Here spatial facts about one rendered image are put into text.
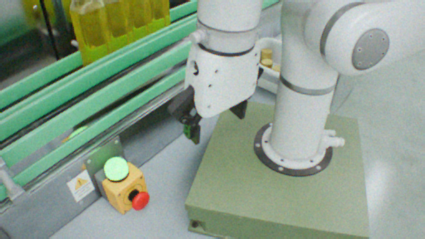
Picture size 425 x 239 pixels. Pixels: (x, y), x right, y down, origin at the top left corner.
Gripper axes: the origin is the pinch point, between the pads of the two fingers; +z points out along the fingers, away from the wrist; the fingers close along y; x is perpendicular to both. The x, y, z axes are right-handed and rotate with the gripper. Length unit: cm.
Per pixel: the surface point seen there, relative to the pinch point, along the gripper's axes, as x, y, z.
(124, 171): 7.8, -13.6, 11.6
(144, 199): 2.9, -12.7, 15.7
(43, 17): 47.6, -13.1, -2.0
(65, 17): 44.4, -8.7, -1.8
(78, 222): 8.7, -25.4, 21.1
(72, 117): 15.6, -18.1, 1.6
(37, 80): 32.3, -20.1, 3.6
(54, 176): 11.9, -25.1, 8.8
